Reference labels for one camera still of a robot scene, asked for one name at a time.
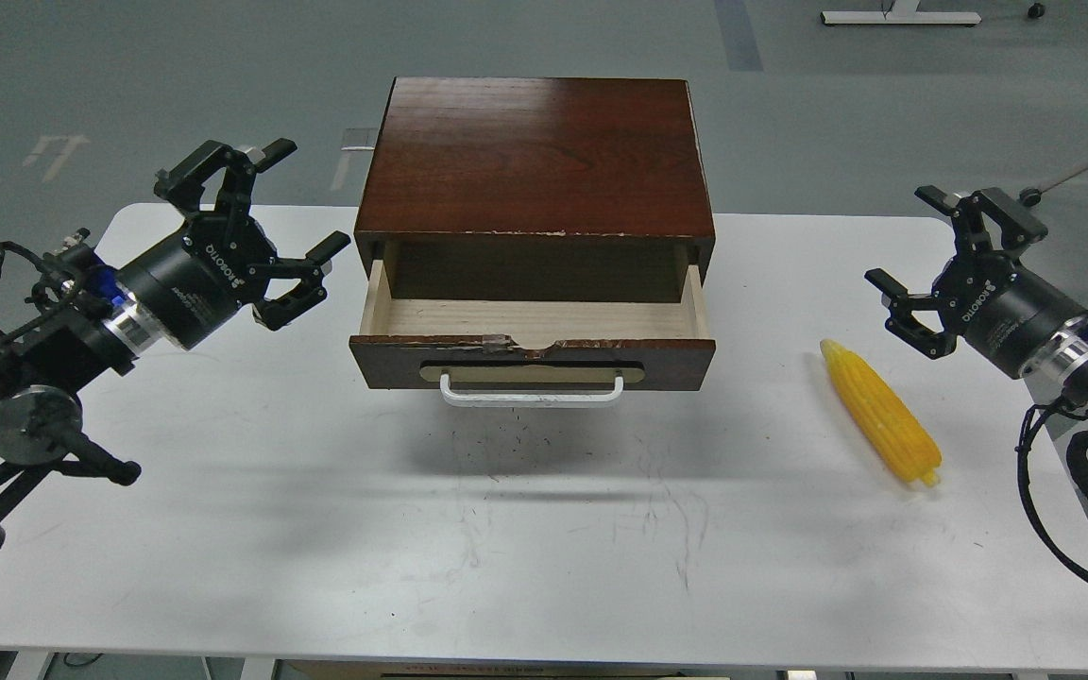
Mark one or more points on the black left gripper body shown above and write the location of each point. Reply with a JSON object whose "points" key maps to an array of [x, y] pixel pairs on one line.
{"points": [[196, 279]]}

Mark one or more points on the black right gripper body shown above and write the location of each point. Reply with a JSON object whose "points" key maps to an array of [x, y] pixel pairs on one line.
{"points": [[1003, 310]]}

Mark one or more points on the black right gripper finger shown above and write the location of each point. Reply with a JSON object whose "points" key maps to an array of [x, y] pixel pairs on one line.
{"points": [[902, 306], [988, 225]]}

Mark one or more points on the yellow corn cob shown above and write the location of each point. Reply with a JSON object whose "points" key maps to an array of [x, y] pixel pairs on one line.
{"points": [[896, 435]]}

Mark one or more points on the wooden drawer with white handle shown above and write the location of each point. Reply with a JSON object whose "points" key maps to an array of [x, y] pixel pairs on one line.
{"points": [[542, 349]]}

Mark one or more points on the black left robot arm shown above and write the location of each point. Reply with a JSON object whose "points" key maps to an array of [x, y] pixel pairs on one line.
{"points": [[67, 317]]}

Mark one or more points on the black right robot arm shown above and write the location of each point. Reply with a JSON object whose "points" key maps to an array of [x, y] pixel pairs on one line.
{"points": [[1064, 360]]}

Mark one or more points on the office chair leg with caster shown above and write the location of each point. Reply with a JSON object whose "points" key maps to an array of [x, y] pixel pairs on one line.
{"points": [[1032, 195]]}

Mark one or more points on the dark wooden cabinet box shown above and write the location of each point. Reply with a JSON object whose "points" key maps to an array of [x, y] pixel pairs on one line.
{"points": [[537, 188]]}

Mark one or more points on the white table base background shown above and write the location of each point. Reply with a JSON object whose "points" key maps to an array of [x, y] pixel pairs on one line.
{"points": [[900, 13]]}

